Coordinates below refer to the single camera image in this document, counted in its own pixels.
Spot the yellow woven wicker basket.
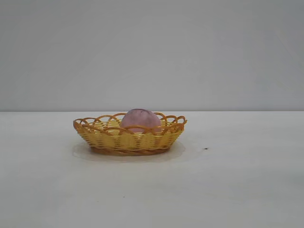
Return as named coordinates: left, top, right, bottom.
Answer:
left=72, top=112, right=188, bottom=156

